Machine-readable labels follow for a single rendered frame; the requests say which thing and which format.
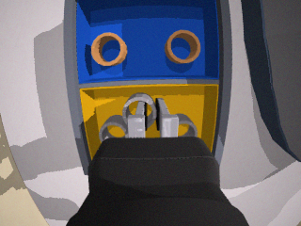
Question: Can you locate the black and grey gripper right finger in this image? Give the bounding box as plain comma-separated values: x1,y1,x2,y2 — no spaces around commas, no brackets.
155,98,179,137

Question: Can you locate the bronze bushing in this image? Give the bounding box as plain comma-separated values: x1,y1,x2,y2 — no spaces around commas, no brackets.
165,30,200,63
91,32,127,66

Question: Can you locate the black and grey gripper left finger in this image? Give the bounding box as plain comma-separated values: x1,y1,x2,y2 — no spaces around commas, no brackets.
127,101,147,137

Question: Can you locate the blue and yellow divided bin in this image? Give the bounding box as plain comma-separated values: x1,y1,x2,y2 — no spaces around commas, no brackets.
63,0,232,175

